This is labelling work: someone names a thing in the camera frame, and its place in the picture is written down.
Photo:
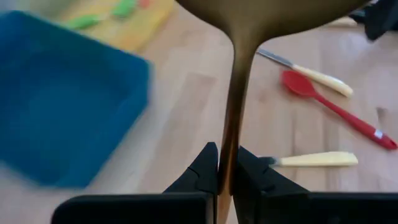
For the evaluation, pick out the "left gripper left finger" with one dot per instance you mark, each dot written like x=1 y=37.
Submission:
x=202 y=174

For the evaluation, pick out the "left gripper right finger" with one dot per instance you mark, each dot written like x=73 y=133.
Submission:
x=255 y=186

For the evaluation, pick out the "red silicone spoon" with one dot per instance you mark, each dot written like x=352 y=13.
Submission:
x=298 y=84

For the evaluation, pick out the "dark wooden spoon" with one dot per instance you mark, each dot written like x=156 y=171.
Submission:
x=242 y=31

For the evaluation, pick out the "blue plastic bin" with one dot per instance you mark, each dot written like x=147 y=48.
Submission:
x=68 y=99

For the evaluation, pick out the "yellow translucent plastic bin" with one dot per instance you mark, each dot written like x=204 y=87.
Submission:
x=140 y=34

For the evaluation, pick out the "orange silicone spatula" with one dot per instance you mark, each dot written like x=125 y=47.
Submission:
x=144 y=3

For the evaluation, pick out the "green silicone spatula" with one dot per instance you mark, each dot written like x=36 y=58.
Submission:
x=84 y=21
x=124 y=7

